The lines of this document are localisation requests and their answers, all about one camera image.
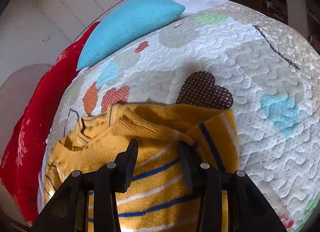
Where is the yellow striped knit sweater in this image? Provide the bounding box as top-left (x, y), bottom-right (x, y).
top-left (43, 104), bottom-right (239, 231)

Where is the long red pillow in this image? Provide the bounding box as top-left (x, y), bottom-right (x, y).
top-left (1, 23), bottom-right (98, 224)

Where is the white bed headboard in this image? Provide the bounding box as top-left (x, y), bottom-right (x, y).
top-left (0, 63), bottom-right (52, 154)

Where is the heart patterned quilted bedspread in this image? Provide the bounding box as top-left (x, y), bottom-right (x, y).
top-left (39, 3), bottom-right (319, 231)

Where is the turquoise knit cushion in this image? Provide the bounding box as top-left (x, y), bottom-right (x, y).
top-left (76, 0), bottom-right (185, 71)

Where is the white glossy wardrobe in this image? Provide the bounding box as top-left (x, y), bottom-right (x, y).
top-left (1, 0), bottom-right (124, 81)

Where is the white bed sheet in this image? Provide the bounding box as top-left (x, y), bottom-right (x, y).
top-left (172, 0), bottom-right (230, 18)

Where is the white wall socket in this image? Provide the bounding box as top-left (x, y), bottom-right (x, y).
top-left (42, 36), bottom-right (50, 43)

